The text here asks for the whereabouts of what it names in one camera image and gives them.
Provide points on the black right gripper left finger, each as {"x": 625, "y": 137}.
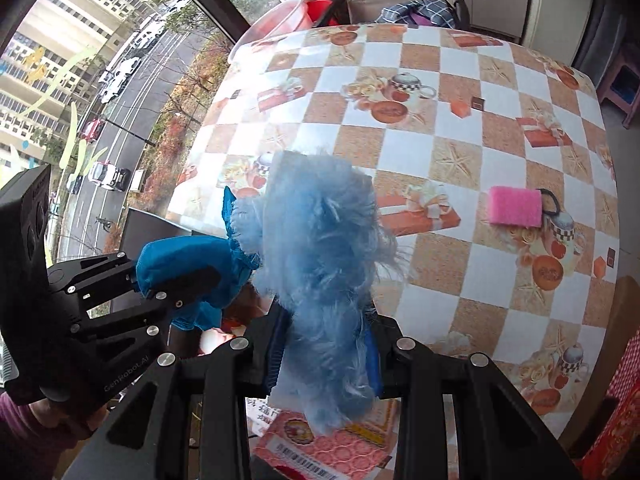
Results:
{"x": 268, "y": 336}

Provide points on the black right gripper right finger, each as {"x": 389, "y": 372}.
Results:
{"x": 384, "y": 369}

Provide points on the blue cloth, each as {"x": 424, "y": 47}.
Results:
{"x": 204, "y": 272}

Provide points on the red patterned box with barcode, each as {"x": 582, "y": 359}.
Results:
{"x": 285, "y": 443}

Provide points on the checkered patterned tablecloth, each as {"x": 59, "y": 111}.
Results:
{"x": 436, "y": 119}

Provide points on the wooden chair back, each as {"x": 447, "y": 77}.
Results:
{"x": 596, "y": 407}

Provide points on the red white checkered cloth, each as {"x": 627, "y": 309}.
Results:
{"x": 627, "y": 372}

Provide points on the plaid cloth on chair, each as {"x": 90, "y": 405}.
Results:
{"x": 438, "y": 13}

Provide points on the red plastic basin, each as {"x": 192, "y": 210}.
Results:
{"x": 287, "y": 16}

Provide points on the pink plastic stool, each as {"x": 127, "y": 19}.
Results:
{"x": 620, "y": 83}

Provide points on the pink sponge near hair tie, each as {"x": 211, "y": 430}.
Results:
{"x": 514, "y": 207}

